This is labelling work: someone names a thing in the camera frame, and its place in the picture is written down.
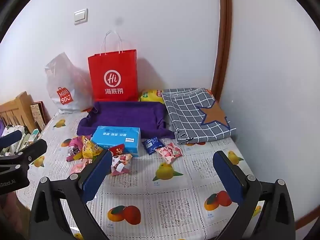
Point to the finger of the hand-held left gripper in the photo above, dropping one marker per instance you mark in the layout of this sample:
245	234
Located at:
11	137
32	151

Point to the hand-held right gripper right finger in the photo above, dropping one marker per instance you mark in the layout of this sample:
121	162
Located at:
227	175

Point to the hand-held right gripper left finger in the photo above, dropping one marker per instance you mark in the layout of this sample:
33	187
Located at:
97	175

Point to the yellow snack packet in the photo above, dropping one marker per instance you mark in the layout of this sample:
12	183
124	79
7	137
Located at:
93	151

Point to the pink panda snack packet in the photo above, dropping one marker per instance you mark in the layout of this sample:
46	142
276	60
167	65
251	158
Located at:
121	163

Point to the purple fabric tray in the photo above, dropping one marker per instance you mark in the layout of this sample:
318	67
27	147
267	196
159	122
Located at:
120	115

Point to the white spotted plush toy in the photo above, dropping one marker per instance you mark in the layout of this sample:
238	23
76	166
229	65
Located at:
15	133

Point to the pale green box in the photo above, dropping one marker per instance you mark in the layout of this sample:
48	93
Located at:
31	136

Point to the wooden headboard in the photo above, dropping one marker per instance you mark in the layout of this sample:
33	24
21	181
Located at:
20	110

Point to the red snack packet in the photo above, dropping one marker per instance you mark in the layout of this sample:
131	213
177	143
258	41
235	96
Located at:
117	150

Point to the brown patterned book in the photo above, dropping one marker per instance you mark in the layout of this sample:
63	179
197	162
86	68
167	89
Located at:
37	116

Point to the blue tissue pack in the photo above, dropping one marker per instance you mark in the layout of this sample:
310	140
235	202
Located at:
115	137

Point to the fruit printed tablecloth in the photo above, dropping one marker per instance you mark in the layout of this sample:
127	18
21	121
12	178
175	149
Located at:
150	190

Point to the dark blue snack packet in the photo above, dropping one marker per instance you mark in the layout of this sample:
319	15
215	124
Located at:
151	145

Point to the pink strawberry snack packet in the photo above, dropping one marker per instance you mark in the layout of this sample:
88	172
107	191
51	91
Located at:
170	152

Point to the grey checked cloth with star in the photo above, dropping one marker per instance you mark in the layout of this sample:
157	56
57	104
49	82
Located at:
190	115

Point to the white plastic shopping bag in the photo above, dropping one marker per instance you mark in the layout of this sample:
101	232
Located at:
62	85

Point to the large yellow chip bag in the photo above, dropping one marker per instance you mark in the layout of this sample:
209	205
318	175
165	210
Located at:
150	96

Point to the red paper bag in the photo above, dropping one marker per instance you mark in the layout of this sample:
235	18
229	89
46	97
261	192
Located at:
112	65

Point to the brown wooden door frame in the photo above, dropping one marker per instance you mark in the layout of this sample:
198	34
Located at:
222	42

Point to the white wall switch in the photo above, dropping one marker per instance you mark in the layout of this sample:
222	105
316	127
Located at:
80	16

